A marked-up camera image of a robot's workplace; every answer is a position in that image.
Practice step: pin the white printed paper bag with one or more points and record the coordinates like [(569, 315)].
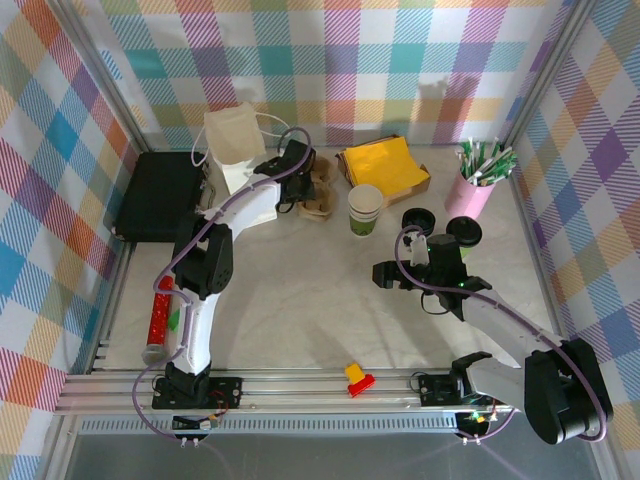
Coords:
[(235, 135)]

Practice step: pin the red glitter tube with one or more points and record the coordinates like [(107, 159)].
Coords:
[(159, 320)]

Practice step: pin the yellow toy block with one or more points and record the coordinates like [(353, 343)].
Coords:
[(354, 372)]

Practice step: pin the black cup lid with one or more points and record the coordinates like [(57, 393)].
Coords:
[(465, 231)]

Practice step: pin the aluminium frame rail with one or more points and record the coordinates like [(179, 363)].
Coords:
[(300, 395)]

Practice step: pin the brown cardboard cup carrier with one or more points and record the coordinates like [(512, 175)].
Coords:
[(325, 200)]

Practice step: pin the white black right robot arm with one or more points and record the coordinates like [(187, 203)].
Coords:
[(500, 325)]

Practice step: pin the black carrying case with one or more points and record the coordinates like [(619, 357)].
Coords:
[(155, 195)]

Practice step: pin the yellow napkins in box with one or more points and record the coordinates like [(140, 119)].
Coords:
[(407, 192)]

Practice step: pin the small power connector board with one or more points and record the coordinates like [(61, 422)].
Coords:
[(475, 417), (200, 424)]

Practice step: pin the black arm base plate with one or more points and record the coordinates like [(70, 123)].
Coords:
[(227, 392), (435, 390)]

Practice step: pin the red toy block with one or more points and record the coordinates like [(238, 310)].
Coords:
[(362, 387)]

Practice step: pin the pink straw holder cup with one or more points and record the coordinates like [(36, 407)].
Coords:
[(467, 200)]

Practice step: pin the stacked green paper cups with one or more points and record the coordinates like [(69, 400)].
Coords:
[(362, 225)]

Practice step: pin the green toy block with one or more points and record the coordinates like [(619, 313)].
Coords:
[(175, 322)]

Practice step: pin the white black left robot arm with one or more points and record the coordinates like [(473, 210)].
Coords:
[(197, 330)]

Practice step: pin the aluminium frame post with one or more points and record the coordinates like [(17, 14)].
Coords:
[(547, 70), (107, 75)]

